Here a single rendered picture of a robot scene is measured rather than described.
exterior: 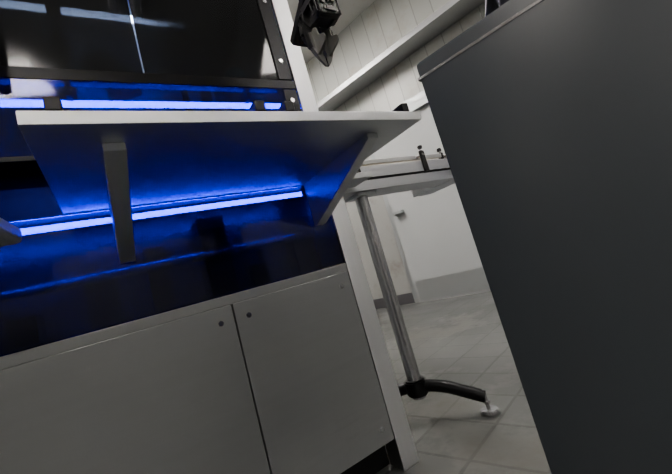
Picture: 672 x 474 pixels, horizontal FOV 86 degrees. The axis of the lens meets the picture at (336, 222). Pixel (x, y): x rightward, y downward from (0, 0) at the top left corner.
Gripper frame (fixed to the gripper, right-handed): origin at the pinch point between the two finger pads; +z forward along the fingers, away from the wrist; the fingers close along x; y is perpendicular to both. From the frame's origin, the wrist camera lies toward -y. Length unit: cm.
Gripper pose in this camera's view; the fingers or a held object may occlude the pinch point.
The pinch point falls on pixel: (324, 63)
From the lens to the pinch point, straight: 98.8
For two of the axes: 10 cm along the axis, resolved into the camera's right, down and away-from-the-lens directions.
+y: 4.9, -2.5, -8.4
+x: 8.3, -1.6, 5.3
